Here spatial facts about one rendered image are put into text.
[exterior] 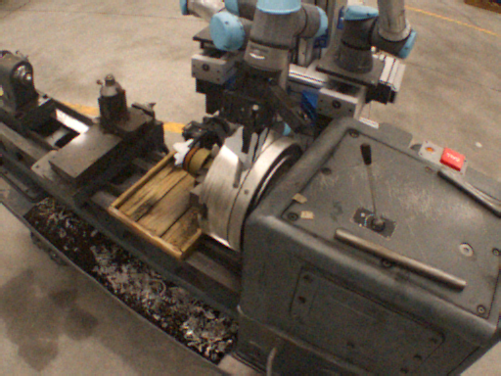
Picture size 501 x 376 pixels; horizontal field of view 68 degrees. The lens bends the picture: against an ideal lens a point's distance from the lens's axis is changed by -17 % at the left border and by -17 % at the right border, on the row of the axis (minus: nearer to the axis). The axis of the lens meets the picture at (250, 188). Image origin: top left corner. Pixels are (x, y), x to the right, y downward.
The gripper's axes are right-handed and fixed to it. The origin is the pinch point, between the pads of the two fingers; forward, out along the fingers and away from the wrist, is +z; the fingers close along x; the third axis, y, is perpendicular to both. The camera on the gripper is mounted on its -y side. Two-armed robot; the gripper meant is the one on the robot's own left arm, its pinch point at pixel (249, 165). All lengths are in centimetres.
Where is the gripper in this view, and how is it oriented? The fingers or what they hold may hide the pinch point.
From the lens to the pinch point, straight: 86.3
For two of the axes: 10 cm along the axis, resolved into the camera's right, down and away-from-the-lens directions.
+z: -2.2, 8.6, 4.7
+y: -8.4, -4.1, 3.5
